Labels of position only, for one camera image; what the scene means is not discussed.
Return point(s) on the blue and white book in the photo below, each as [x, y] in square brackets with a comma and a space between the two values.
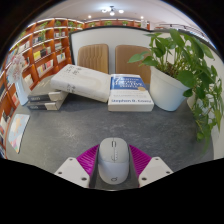
[130, 100]

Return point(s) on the dark hardcover book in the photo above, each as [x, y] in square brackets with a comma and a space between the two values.
[40, 106]

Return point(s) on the white computer mouse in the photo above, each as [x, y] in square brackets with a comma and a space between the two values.
[113, 163]

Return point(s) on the tan upholstered chair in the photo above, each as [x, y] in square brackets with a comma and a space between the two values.
[93, 58]
[130, 58]

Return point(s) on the orange bookshelf unit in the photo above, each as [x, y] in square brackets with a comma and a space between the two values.
[43, 46]

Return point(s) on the thick white book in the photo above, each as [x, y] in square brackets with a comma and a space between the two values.
[80, 81]

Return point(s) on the green plant in white pot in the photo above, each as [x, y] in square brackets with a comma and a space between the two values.
[166, 90]

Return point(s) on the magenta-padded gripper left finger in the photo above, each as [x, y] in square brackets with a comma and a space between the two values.
[71, 170]

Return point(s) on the ceiling light cluster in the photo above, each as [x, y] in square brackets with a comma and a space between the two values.
[112, 11]

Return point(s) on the orange wall shelf with plants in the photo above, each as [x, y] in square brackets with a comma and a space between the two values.
[113, 23]

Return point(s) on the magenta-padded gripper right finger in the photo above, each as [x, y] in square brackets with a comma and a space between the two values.
[155, 170]

